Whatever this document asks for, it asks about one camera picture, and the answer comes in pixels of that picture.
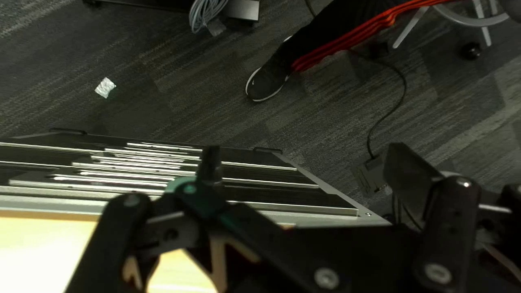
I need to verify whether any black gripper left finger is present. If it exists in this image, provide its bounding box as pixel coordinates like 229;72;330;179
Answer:
66;145;257;293

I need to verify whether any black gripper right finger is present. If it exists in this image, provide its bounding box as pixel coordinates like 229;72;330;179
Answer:
382;142;481;290

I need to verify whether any grey workbench drawer cabinet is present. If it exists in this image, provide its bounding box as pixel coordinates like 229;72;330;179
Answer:
0;129;392;230

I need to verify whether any black shoe white sole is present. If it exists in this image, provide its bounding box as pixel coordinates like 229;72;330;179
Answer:
244;34;297;104

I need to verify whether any white paper scrap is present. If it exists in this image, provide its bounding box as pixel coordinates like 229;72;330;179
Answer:
92;77;118;101

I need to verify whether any light grey chair base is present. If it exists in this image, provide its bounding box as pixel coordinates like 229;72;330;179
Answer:
392;0;512;49

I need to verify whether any thin black floor cable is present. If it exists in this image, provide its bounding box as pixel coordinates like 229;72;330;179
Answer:
364;51;410;165

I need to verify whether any grey cable bundle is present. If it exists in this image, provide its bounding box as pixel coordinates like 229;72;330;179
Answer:
187;0;232;38

